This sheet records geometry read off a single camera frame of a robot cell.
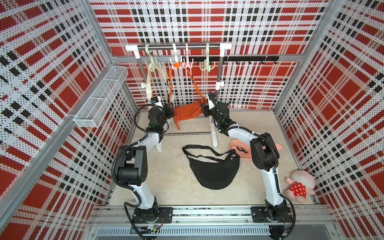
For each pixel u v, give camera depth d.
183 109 0.98
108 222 0.73
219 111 0.73
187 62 0.71
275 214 0.64
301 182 0.78
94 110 0.95
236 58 0.89
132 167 0.49
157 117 0.72
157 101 0.78
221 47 0.65
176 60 0.72
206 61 0.70
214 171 0.87
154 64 0.73
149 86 0.75
